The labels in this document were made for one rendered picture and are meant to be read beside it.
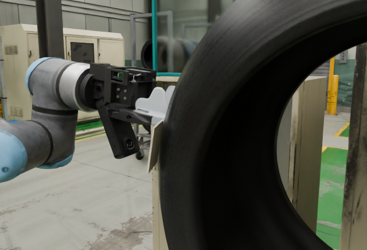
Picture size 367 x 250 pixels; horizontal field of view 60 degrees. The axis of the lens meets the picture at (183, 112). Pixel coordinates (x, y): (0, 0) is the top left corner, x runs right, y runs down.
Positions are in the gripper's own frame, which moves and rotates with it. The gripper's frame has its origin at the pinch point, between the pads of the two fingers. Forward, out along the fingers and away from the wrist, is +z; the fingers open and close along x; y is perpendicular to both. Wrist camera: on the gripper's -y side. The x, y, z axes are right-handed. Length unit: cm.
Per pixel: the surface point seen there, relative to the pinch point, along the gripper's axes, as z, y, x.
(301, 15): 18.4, 15.7, -11.6
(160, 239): -39, -65, 52
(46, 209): -211, -149, 112
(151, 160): 3.4, -1.9, -11.1
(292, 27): 17.8, 14.7, -11.7
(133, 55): -259, -13, 265
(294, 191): 7, -28, 53
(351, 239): 24.9, -21.9, 26.2
